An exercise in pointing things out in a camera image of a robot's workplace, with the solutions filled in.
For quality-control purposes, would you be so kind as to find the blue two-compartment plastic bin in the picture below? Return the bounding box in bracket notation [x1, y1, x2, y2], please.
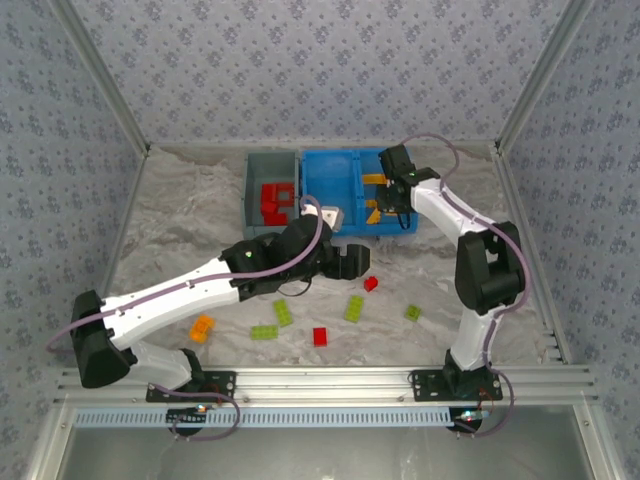
[301, 147, 420, 236]

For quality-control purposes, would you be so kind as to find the grey plastic bin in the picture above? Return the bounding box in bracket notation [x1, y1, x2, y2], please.
[243, 151, 305, 240]

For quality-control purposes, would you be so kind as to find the orange lego brick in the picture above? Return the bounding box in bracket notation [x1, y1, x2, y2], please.
[188, 314, 217, 345]

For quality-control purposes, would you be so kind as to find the small circuit board with light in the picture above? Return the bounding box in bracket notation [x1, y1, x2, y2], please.
[449, 405, 490, 432]
[166, 405, 210, 427]

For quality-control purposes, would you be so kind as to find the grey metal panel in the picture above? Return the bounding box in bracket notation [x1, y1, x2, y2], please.
[57, 424, 599, 480]

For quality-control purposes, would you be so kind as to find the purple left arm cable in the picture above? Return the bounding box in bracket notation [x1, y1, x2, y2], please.
[45, 194, 325, 442]

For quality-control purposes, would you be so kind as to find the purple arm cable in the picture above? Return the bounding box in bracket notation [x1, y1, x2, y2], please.
[399, 132, 531, 439]
[45, 194, 325, 442]

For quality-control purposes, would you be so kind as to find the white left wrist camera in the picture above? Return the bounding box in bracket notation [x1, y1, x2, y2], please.
[319, 204, 347, 233]

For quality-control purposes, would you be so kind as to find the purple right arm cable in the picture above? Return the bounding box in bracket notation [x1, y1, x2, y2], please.
[399, 132, 531, 439]

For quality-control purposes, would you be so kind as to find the wide aluminium base rail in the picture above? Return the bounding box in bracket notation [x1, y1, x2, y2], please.
[52, 366, 600, 405]

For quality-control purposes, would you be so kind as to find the aluminium frame rail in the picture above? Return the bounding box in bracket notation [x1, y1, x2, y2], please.
[99, 147, 151, 301]
[147, 141, 501, 150]
[492, 144, 574, 365]

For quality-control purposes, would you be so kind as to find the pale blue slotted cable duct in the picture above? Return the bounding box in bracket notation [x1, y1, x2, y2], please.
[73, 407, 459, 430]

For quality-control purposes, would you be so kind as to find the aluminium frame post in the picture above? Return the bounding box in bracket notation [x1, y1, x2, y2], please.
[493, 0, 600, 154]
[49, 0, 151, 154]

